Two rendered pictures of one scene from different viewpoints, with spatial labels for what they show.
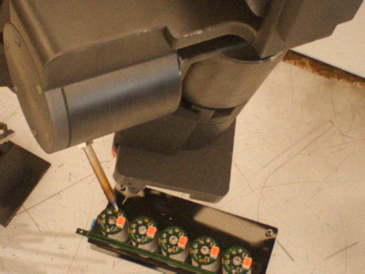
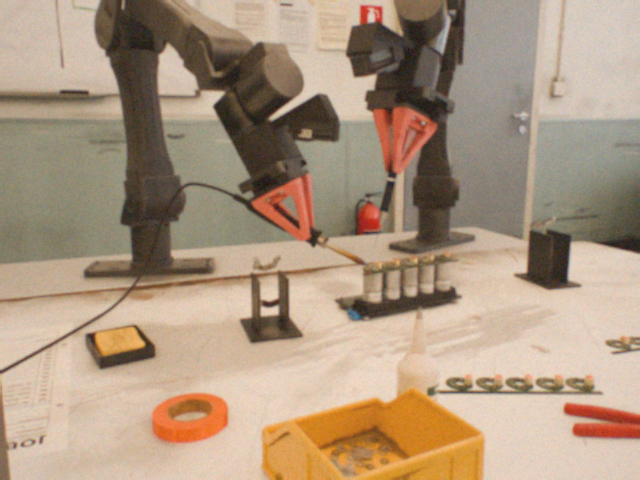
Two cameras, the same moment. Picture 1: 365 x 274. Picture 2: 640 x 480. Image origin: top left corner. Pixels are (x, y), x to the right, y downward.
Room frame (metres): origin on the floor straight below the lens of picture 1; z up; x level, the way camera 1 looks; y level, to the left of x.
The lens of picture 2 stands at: (-0.15, 0.69, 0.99)
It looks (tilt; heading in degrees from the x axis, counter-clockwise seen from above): 10 degrees down; 304
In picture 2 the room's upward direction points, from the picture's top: straight up
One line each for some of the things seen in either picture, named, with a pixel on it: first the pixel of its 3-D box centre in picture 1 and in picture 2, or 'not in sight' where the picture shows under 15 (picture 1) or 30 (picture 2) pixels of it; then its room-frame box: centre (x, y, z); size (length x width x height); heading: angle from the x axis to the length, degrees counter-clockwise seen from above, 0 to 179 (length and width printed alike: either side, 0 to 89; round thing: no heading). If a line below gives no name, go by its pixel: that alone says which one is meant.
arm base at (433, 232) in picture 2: not in sight; (433, 224); (0.31, -0.38, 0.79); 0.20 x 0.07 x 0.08; 76
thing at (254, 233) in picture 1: (184, 239); (399, 301); (0.19, 0.01, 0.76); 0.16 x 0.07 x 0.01; 64
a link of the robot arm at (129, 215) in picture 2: not in sight; (153, 207); (0.60, 0.07, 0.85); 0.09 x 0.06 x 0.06; 78
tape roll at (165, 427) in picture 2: not in sight; (190, 416); (0.19, 0.38, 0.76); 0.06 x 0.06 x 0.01
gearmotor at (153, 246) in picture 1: (145, 238); (390, 284); (0.18, 0.05, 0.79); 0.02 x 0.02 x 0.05
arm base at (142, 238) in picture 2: not in sight; (151, 246); (0.61, 0.07, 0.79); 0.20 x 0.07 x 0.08; 41
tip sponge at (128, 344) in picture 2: not in sight; (119, 344); (0.37, 0.32, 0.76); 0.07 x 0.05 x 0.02; 156
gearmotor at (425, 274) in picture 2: (205, 257); (424, 278); (0.16, 0.00, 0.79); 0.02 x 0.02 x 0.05
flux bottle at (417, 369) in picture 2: not in sight; (418, 366); (0.04, 0.28, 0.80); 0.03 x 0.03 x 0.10
